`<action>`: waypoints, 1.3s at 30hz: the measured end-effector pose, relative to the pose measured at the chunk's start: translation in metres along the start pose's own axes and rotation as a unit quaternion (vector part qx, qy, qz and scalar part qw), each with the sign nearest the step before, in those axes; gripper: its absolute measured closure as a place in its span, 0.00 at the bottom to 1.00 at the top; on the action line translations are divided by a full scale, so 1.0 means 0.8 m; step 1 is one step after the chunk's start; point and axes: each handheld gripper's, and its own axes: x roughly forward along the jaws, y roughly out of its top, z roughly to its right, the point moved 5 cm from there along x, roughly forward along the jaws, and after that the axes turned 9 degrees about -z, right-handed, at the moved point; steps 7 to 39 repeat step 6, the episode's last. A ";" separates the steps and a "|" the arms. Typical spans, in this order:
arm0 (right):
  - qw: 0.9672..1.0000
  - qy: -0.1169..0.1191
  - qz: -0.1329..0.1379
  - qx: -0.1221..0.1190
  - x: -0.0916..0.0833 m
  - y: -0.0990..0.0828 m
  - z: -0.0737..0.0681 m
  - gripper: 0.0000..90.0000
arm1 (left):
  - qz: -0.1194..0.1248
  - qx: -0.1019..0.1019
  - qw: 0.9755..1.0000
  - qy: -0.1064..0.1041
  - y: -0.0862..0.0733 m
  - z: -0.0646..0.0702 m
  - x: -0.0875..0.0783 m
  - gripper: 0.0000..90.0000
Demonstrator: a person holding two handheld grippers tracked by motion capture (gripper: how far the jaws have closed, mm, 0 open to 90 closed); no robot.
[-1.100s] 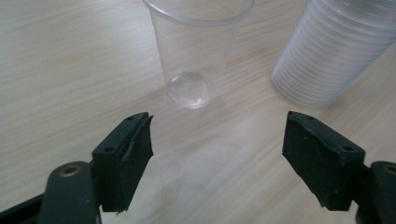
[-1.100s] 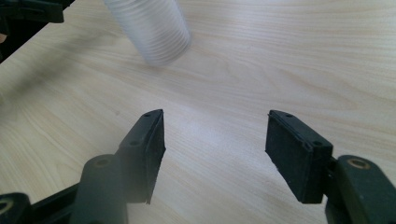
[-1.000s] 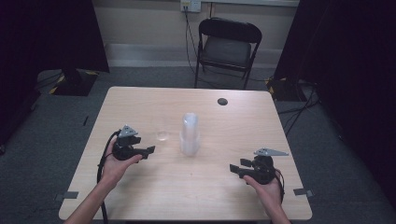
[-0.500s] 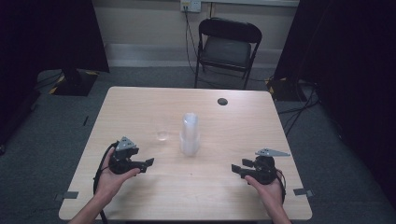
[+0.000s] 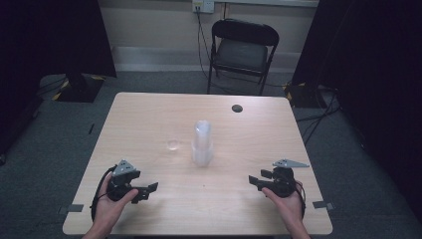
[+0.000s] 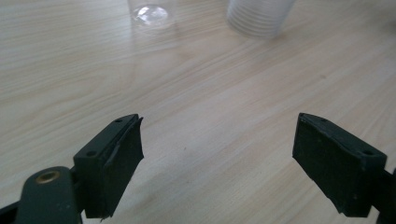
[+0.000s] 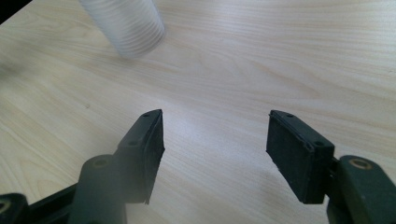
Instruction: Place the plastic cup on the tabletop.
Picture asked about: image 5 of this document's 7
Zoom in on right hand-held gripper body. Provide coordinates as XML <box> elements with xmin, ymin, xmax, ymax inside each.
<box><xmin>262</xmin><ymin>158</ymin><xmax>311</xmax><ymax>199</ymax></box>

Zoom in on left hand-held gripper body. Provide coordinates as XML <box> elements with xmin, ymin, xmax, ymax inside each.
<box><xmin>105</xmin><ymin>158</ymin><xmax>142</xmax><ymax>203</ymax></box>

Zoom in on stack of clear plastic cups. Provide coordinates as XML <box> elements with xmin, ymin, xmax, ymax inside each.
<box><xmin>190</xmin><ymin>119</ymin><xmax>214</xmax><ymax>168</ymax></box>

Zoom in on person's right hand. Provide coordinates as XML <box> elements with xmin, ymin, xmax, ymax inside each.
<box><xmin>261</xmin><ymin>186</ymin><xmax>305</xmax><ymax>231</ymax></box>

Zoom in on person's left hand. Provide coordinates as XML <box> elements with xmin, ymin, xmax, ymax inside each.
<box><xmin>91</xmin><ymin>174</ymin><xmax>140</xmax><ymax>234</ymax></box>

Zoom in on grey tape strip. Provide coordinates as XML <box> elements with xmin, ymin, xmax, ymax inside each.
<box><xmin>57</xmin><ymin>203</ymin><xmax>85</xmax><ymax>215</ymax></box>
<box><xmin>312</xmin><ymin>200</ymin><xmax>335</xmax><ymax>211</ymax></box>

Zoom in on black stand base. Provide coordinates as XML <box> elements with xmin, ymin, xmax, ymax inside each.
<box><xmin>51</xmin><ymin>73</ymin><xmax>107</xmax><ymax>104</ymax></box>
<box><xmin>283</xmin><ymin>80</ymin><xmax>334</xmax><ymax>110</ymax></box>

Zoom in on black folding chair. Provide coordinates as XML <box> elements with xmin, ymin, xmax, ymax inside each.
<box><xmin>206</xmin><ymin>18</ymin><xmax>281</xmax><ymax>97</ymax></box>

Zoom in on dark curtain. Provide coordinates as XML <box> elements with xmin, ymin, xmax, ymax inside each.
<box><xmin>291</xmin><ymin>0</ymin><xmax>422</xmax><ymax>225</ymax></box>
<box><xmin>0</xmin><ymin>0</ymin><xmax>117</xmax><ymax>158</ymax></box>

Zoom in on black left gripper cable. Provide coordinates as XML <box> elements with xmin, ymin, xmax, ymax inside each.
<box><xmin>91</xmin><ymin>164</ymin><xmax>117</xmax><ymax>223</ymax></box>

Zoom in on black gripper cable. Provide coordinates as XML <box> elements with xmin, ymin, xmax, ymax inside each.
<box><xmin>294</xmin><ymin>179</ymin><xmax>307</xmax><ymax>220</ymax></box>
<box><xmin>91</xmin><ymin>164</ymin><xmax>117</xmax><ymax>223</ymax></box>

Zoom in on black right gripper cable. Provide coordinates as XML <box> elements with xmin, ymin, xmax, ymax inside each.
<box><xmin>294</xmin><ymin>179</ymin><xmax>307</xmax><ymax>220</ymax></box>

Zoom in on black floor cables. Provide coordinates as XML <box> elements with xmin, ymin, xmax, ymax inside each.
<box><xmin>295</xmin><ymin>87</ymin><xmax>343</xmax><ymax>146</ymax></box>

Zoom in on black wall power cable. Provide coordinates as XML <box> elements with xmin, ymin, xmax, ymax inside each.
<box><xmin>195</xmin><ymin>6</ymin><xmax>215</xmax><ymax>83</ymax></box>

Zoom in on white wall socket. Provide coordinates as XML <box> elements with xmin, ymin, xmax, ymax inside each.
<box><xmin>191</xmin><ymin>0</ymin><xmax>216</xmax><ymax>15</ymax></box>

